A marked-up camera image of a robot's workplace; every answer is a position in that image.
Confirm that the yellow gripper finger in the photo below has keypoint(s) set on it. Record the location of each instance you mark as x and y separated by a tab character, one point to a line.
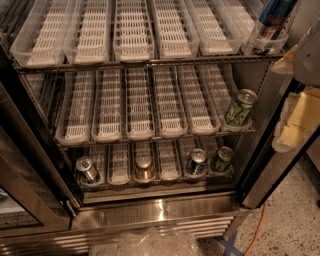
284	65
299	118

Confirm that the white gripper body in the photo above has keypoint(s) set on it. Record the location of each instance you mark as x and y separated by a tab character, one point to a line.
308	60

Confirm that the orange soda can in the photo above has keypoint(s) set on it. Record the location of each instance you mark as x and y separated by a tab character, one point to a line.
144	168

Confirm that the tall blue can top shelf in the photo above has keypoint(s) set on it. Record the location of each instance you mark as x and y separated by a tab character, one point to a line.
270	23

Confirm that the green can middle shelf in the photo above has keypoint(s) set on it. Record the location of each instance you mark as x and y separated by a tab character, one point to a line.
241	108

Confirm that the green can shelf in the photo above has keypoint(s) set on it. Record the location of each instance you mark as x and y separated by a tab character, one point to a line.
241	108
222	159

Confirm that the green can bottom shelf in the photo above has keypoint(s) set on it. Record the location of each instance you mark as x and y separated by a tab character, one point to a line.
222	159

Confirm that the stainless steel fridge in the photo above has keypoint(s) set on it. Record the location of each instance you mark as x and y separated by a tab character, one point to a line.
257	168

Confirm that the silver blue can bottom left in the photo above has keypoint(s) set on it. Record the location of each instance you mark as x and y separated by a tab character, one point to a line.
87	169

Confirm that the fridge door left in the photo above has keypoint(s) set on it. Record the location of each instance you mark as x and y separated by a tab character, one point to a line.
33	170

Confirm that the blue tape on floor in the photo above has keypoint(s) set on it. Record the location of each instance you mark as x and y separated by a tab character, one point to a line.
229	247

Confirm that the clear plastic bin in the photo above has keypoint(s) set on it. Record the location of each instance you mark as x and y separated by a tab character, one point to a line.
150	243

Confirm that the bottom wire shelf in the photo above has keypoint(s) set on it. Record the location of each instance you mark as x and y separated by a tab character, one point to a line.
115	164

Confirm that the wire shelf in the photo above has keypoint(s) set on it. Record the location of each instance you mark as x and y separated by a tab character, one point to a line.
115	164
141	104
83	32

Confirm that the middle wire shelf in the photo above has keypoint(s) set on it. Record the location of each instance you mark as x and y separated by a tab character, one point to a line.
141	104

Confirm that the top wire shelf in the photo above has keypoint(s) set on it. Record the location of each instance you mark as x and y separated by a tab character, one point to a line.
83	32

